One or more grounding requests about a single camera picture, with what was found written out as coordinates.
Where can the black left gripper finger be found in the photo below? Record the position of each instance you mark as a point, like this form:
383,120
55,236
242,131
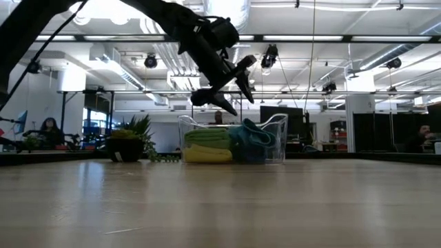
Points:
245,87
217,100

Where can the hanging black camera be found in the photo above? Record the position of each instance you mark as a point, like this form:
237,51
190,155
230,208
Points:
393,63
270,56
33,67
150,61

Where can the green microfiber towel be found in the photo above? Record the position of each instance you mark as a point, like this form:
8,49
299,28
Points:
206,137

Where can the black aluminium table frame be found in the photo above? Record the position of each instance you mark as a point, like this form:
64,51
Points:
51,156

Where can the yellow microfiber towel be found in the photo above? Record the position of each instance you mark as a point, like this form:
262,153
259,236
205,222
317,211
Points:
206,155

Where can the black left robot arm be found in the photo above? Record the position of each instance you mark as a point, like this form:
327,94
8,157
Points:
27,31

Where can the teal microfiber towel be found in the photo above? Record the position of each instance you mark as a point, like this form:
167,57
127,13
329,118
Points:
253,137

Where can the black computer monitor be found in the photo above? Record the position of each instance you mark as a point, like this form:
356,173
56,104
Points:
293,118

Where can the clear plastic bin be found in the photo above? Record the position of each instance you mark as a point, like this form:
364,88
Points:
280,137

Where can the black partition panels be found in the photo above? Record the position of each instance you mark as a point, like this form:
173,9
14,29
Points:
379,132

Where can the small background plant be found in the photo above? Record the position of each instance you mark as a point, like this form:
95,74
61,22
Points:
31,142

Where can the person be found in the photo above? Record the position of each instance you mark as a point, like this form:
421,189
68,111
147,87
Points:
420,137
51,132
218,118

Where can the tilted screen on stand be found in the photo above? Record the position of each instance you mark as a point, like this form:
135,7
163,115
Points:
21,121

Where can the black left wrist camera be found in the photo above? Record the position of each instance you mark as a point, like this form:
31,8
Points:
244,65

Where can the potted succulent plant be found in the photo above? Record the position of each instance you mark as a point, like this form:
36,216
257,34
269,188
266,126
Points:
124,148

